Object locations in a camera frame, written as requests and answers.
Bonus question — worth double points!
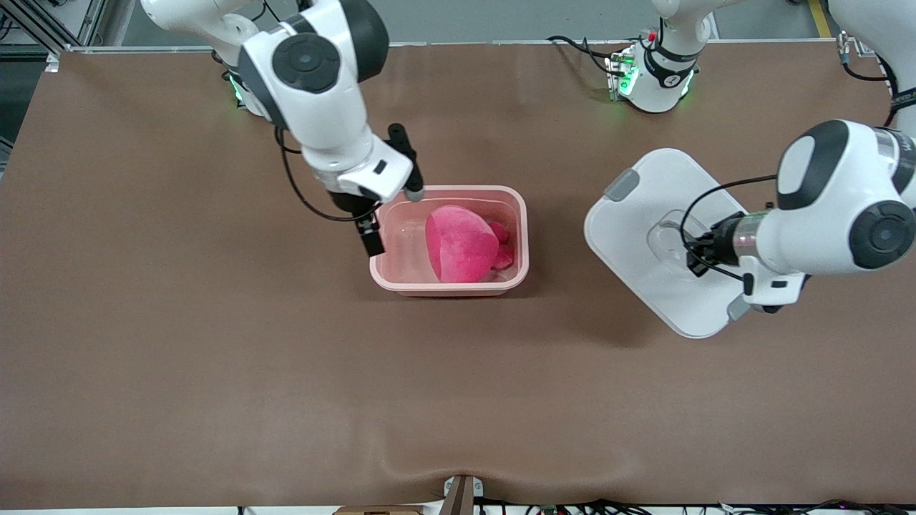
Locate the white box lid grey clips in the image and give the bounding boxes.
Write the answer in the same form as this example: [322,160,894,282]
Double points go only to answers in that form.
[583,147,772,340]

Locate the pink plush toy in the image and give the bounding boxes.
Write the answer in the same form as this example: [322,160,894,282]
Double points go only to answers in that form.
[424,205,515,284]

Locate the pink plastic box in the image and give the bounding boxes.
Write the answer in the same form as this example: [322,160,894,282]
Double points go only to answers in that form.
[369,184,531,298]

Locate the brown table mat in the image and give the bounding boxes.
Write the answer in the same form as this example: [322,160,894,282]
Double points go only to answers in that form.
[0,41,916,510]

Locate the black left base cable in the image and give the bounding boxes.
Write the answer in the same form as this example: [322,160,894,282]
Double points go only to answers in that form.
[547,35,620,78]

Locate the aluminium frame profile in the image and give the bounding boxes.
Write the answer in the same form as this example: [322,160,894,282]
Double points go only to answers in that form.
[0,0,109,55]

